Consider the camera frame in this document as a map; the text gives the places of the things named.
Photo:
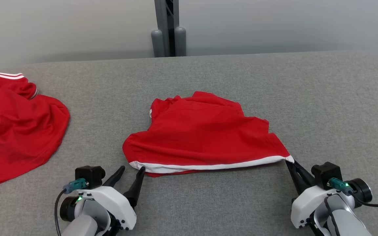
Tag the red shorts with white stripe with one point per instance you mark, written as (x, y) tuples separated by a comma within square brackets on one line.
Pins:
[(202, 134)]

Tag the red shirt with white collar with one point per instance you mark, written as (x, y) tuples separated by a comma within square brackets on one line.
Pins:
[(21, 131)]

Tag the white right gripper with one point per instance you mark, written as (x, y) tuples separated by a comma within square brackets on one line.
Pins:
[(305, 205)]

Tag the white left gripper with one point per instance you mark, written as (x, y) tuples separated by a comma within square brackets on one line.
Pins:
[(118, 205)]

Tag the grey metal partition post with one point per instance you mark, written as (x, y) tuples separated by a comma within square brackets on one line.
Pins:
[(162, 19)]

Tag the grey rounded post cap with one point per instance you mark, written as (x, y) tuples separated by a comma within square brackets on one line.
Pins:
[(157, 44), (180, 42)]

